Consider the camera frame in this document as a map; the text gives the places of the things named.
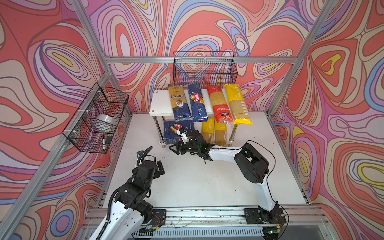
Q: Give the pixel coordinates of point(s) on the black wire basket back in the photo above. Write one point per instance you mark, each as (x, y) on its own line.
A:
(203, 68)

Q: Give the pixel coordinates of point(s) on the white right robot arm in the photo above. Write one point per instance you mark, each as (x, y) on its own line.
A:
(252, 164)

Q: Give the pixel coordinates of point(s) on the black wire basket left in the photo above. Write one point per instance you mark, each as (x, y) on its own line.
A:
(85, 132)

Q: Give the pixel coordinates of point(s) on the silver tape roll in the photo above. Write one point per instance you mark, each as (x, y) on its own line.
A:
(107, 119)

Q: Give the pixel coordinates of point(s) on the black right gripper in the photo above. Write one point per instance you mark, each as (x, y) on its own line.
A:
(178, 146)

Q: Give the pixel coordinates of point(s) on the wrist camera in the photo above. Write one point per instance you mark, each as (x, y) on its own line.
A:
(141, 155)
(184, 135)

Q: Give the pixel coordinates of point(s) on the blue Barilla spaghetti box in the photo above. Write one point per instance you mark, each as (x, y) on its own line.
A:
(198, 109)

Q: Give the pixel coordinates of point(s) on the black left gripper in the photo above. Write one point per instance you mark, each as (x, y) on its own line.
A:
(157, 173)

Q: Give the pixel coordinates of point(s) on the blue Ankara spaghetti bag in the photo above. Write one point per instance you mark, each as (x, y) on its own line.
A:
(179, 103)

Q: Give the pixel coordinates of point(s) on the yellow Pastatime bag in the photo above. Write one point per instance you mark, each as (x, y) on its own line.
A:
(237, 105)
(221, 134)
(208, 130)

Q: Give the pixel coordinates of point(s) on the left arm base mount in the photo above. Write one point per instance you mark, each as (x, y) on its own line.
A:
(158, 218)

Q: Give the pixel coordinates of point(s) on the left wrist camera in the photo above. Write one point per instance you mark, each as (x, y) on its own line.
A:
(141, 155)

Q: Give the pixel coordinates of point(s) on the white two-tier shelf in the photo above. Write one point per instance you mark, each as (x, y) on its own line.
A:
(161, 106)

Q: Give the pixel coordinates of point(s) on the black wire basket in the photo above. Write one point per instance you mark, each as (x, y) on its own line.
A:
(203, 68)
(85, 132)

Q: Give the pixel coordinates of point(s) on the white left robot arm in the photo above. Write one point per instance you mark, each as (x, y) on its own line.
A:
(127, 209)

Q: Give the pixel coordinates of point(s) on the blue Barilla rigatoni box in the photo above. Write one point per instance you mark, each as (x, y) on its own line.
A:
(170, 130)

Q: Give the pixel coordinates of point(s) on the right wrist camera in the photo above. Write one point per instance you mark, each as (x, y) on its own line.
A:
(184, 135)

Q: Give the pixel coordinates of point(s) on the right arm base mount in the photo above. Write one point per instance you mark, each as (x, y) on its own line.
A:
(261, 216)

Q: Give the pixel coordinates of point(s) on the red spaghetti bag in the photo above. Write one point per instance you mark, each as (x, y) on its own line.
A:
(219, 104)

